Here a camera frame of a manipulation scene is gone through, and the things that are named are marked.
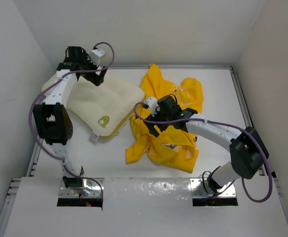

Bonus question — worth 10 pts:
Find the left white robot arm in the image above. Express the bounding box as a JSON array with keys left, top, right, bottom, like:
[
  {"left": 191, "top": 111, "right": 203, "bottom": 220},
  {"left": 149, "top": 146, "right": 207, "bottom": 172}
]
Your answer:
[{"left": 32, "top": 46, "right": 107, "bottom": 197}]

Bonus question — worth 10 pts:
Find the cream quilted pillow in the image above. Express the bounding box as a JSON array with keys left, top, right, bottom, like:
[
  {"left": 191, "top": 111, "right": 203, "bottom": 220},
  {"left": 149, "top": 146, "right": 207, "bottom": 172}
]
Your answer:
[{"left": 41, "top": 74, "right": 146, "bottom": 141}]

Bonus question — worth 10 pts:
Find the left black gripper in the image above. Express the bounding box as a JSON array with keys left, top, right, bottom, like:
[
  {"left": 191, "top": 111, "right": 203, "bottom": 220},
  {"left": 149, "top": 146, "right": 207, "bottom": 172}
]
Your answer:
[{"left": 78, "top": 53, "right": 105, "bottom": 86}]

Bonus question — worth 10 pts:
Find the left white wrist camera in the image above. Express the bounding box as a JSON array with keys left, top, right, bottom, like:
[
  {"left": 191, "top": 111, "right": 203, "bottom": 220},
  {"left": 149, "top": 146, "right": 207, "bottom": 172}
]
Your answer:
[{"left": 89, "top": 48, "right": 106, "bottom": 66}]

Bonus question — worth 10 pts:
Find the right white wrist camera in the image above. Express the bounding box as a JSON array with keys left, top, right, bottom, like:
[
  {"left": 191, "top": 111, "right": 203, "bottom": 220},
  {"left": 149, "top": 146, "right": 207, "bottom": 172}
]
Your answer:
[{"left": 144, "top": 97, "right": 159, "bottom": 117}]

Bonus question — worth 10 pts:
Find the metal base plate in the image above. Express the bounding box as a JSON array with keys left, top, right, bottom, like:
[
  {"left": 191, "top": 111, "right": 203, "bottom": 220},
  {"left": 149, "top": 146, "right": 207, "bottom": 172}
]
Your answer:
[
  {"left": 59, "top": 176, "right": 104, "bottom": 198},
  {"left": 190, "top": 177, "right": 238, "bottom": 198}
]

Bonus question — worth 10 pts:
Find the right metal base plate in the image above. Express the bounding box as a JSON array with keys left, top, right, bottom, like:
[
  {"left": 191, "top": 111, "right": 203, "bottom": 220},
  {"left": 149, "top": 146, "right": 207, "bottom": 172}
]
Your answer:
[{"left": 190, "top": 177, "right": 238, "bottom": 198}]

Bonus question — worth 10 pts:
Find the yellow pillowcase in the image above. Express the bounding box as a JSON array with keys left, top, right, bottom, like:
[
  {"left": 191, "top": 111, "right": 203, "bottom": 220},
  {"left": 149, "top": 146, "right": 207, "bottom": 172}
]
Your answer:
[{"left": 125, "top": 64, "right": 204, "bottom": 173}]

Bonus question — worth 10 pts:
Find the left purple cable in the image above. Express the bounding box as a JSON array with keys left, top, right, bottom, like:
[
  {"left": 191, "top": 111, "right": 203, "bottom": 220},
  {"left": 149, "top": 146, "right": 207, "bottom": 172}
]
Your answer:
[{"left": 29, "top": 41, "right": 116, "bottom": 198}]

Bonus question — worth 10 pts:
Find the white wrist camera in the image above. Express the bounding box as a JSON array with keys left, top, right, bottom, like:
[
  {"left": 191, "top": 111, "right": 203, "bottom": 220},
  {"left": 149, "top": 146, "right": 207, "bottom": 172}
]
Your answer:
[
  {"left": 89, "top": 48, "right": 106, "bottom": 66},
  {"left": 144, "top": 97, "right": 159, "bottom": 117}
]

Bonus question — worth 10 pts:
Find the purple cable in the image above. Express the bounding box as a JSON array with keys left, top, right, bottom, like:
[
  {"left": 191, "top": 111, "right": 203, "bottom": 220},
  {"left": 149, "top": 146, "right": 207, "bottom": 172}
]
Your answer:
[
  {"left": 29, "top": 41, "right": 116, "bottom": 198},
  {"left": 133, "top": 102, "right": 274, "bottom": 203}
]

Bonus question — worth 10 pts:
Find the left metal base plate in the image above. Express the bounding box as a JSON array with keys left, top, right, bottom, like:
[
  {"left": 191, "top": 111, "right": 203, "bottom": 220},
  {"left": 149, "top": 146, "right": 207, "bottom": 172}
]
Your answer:
[{"left": 59, "top": 176, "right": 104, "bottom": 198}]

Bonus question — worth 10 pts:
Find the white pillow care label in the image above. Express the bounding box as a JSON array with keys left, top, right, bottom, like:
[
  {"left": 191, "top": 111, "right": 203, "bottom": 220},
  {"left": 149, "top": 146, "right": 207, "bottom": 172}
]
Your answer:
[{"left": 88, "top": 130, "right": 99, "bottom": 146}]

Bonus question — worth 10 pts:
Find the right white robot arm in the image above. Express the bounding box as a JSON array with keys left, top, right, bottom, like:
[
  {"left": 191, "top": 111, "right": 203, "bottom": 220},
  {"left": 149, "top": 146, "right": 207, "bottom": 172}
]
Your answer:
[{"left": 143, "top": 95, "right": 269, "bottom": 193}]

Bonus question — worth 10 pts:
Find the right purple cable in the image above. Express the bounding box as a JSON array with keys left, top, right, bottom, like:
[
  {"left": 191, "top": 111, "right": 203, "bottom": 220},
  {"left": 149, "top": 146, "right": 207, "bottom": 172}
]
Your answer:
[{"left": 133, "top": 102, "right": 274, "bottom": 203}]

